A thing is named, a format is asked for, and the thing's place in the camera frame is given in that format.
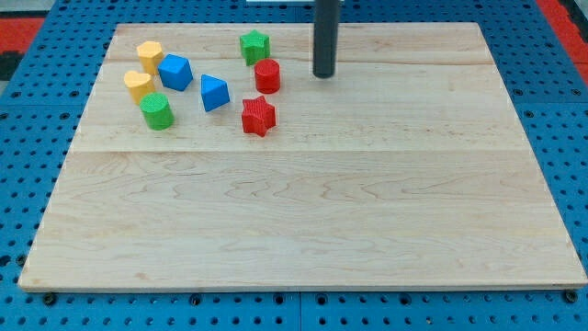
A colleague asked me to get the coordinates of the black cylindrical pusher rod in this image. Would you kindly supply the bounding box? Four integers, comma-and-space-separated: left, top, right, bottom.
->
312, 0, 340, 78

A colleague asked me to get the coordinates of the green star block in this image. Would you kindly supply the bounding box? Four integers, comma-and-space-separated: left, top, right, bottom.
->
239, 29, 271, 66

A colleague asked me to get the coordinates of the red cylinder block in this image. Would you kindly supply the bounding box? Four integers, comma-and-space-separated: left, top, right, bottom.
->
254, 58, 281, 94

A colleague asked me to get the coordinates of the red star block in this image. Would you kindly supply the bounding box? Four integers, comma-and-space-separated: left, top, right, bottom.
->
242, 96, 277, 137

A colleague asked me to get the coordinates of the blue triangle block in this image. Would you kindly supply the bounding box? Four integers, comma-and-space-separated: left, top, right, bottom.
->
200, 74, 231, 112

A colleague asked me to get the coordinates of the blue cube block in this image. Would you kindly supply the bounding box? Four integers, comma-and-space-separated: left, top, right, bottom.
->
157, 54, 193, 91

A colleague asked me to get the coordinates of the light wooden board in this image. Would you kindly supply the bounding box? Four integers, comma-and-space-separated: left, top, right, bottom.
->
18, 22, 587, 293

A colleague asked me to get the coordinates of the yellow pentagon block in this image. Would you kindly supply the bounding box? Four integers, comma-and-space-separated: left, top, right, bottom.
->
136, 40, 164, 75

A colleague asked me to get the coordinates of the green cylinder block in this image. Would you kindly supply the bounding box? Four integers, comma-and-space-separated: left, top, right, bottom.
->
140, 92, 175, 131

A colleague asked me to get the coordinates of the yellow heart block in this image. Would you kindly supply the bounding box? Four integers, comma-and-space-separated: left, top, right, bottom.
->
123, 71, 156, 105

